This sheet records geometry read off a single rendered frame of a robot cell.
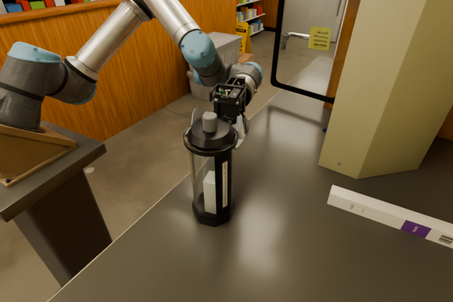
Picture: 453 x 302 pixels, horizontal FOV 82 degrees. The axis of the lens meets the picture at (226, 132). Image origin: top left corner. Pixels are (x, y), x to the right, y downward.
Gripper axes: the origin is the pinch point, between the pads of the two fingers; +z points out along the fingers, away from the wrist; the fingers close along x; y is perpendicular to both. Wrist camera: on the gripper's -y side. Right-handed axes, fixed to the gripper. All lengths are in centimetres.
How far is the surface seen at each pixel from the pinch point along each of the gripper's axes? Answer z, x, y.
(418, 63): -24.0, 37.8, 13.1
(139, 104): -159, -142, -96
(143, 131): -140, -128, -114
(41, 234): 10, -55, -41
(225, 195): 2.7, 3.9, -10.7
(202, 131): 1.7, -1.0, 4.1
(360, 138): -22.7, 31.8, -6.9
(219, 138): 2.7, 2.7, 4.0
